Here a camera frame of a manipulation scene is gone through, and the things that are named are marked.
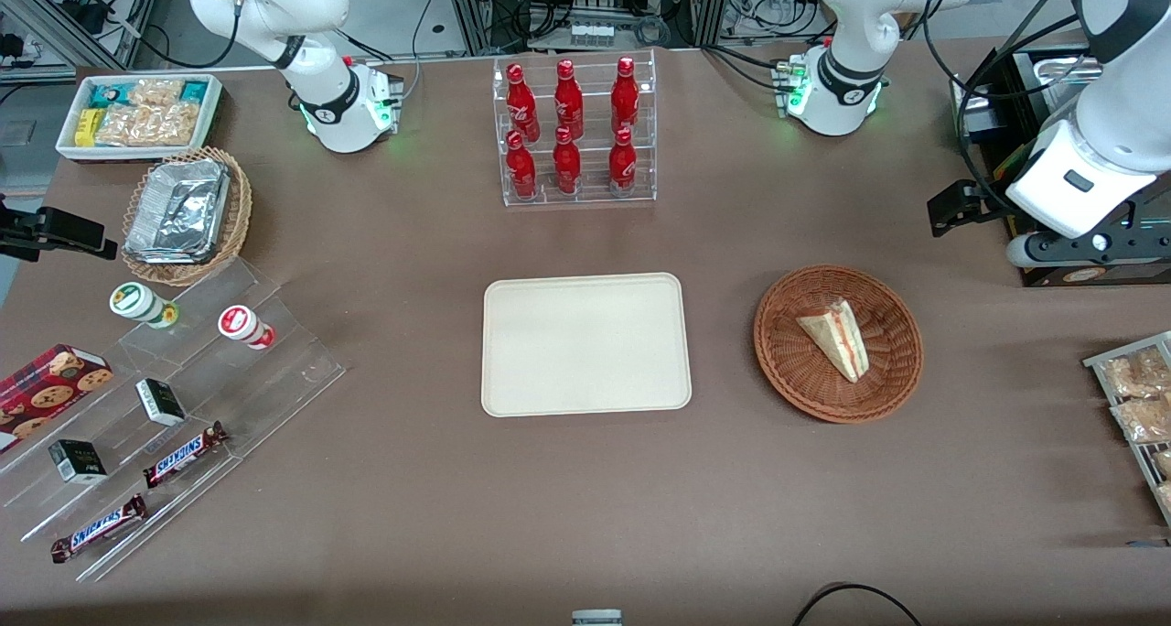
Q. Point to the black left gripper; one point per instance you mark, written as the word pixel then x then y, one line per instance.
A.
pixel 986 205

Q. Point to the triangular sandwich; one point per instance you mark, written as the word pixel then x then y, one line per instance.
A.
pixel 837 338

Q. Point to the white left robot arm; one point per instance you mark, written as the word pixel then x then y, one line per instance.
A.
pixel 851 49

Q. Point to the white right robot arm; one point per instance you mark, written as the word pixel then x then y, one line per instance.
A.
pixel 329 104

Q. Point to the brown round wicker basket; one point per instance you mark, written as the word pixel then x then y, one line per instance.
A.
pixel 805 370

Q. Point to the beige plastic tray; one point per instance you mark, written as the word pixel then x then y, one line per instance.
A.
pixel 585 344

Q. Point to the light oval wicker basket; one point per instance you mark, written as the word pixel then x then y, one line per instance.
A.
pixel 236 214

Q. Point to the aluminium foil tray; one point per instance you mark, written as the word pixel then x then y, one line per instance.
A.
pixel 178 210

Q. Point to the black hot food warmer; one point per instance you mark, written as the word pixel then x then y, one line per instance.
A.
pixel 1015 123

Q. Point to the steel warmer pan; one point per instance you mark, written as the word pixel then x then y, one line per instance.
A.
pixel 1061 72

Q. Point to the clear bag of crackers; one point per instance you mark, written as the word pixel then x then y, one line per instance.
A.
pixel 1165 498
pixel 1134 374
pixel 1164 463
pixel 1144 420

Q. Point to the red cola bottle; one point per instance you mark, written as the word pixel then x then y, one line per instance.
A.
pixel 521 170
pixel 622 165
pixel 625 97
pixel 569 102
pixel 521 104
pixel 566 167

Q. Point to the clear acrylic bottle rack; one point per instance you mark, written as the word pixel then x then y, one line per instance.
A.
pixel 590 196

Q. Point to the white connector block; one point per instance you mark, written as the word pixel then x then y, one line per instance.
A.
pixel 590 34

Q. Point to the white cup red lid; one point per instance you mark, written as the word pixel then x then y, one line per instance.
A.
pixel 242 325

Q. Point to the clear acrylic stepped display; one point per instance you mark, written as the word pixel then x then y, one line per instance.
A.
pixel 229 397

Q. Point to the teal snack packet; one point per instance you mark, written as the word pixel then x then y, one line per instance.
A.
pixel 110 93
pixel 194 91

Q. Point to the clear bag of cookies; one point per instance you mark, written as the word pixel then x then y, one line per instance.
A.
pixel 146 125
pixel 155 91

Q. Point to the brown Snickers bar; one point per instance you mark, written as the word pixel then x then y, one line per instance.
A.
pixel 183 456
pixel 99 528

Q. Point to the small dark green box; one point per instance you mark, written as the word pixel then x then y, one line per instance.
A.
pixel 78 462
pixel 160 403

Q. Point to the white cup green lid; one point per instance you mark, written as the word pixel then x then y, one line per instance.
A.
pixel 135 302

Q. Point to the yellow snack packet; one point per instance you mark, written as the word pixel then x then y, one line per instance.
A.
pixel 87 127

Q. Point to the white rectangular snack bin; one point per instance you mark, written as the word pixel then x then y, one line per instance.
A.
pixel 69 152

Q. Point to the red cookie box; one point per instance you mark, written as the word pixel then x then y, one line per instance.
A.
pixel 46 388

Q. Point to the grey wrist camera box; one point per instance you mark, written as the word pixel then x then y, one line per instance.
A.
pixel 1070 247

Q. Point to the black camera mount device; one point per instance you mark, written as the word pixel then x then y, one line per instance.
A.
pixel 64 230

